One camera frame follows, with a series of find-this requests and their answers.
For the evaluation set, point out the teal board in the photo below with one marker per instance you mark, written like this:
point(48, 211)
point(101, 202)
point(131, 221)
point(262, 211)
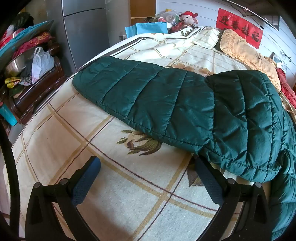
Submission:
point(30, 31)

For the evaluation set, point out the white plastic bag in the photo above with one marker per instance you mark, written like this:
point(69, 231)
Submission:
point(42, 61)

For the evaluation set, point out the wooden door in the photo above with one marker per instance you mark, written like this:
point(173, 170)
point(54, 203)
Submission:
point(141, 9)

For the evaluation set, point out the green puffer jacket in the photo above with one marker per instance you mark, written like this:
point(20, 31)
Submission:
point(161, 99)

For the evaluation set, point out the red ruffled pillow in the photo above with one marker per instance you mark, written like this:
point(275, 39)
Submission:
point(286, 85)

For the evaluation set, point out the red wall banner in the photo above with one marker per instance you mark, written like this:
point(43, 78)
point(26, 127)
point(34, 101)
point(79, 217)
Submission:
point(240, 27)

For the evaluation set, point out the beige fringed pillow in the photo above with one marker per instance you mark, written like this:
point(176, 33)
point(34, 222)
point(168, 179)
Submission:
point(245, 53)

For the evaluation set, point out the plush pig toy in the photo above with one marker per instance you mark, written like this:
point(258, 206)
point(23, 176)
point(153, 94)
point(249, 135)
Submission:
point(188, 18)

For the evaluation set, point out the dark wooden cabinet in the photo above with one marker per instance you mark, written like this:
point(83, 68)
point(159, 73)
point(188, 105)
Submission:
point(39, 92)

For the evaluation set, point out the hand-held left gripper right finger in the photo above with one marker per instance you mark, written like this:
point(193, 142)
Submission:
point(209, 183)

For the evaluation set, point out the clear plastic bag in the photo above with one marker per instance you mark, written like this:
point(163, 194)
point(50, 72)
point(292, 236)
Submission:
point(170, 16)

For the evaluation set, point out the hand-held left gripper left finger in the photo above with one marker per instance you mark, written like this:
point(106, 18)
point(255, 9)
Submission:
point(86, 183)

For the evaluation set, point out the grey refrigerator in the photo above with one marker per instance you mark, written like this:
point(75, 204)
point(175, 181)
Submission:
point(85, 34)

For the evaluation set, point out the framed picture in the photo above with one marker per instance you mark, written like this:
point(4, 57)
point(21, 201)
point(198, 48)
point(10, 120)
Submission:
point(278, 61)

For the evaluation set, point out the floral checked bedspread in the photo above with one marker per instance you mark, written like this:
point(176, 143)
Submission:
point(115, 197)

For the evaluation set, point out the red floral cloth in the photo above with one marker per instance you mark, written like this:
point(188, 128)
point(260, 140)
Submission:
point(34, 41)

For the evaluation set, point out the teal container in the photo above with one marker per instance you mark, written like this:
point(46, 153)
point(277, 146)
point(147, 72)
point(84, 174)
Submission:
point(8, 115)

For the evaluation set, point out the blue paper bag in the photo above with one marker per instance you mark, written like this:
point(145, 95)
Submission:
point(150, 28)

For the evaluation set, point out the metal bowl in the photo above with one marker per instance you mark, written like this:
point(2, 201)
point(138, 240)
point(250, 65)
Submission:
point(16, 66)

